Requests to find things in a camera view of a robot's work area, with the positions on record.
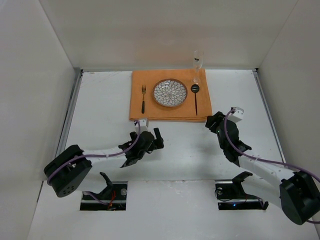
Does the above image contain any black spoon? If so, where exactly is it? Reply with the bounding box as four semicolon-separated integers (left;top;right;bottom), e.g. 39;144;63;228
191;84;200;115

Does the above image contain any orange cloth napkin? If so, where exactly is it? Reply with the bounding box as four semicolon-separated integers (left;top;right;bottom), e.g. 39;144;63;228
129;68;213;122

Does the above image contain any floral patterned ceramic plate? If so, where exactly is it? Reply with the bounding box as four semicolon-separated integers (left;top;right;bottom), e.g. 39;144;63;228
152;78;188;108

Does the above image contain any gold fork dark handle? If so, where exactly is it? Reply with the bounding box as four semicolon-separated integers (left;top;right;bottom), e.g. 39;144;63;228
141;85;147;114

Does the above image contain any clear wine glass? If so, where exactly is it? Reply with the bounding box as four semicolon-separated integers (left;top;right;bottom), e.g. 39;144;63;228
193;50;204;85

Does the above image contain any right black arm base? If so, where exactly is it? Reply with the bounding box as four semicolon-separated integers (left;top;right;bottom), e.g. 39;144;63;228
214;171;269;211

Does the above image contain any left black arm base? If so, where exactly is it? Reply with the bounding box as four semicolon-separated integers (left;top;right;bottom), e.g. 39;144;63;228
79;172;128;211

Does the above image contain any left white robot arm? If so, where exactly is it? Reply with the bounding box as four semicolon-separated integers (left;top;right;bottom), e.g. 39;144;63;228
43;128;164;198

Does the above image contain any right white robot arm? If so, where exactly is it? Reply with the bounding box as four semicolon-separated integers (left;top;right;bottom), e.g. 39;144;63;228
205;107;320;225

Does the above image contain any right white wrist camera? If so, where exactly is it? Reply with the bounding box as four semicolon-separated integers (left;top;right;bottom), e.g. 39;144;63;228
228;107;244;123

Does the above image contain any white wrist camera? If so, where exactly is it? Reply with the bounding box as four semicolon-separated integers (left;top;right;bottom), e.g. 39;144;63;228
134;118;149;134
228;107;244;123

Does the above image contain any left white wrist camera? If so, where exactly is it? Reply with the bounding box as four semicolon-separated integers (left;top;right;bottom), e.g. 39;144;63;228
134;118;149;134

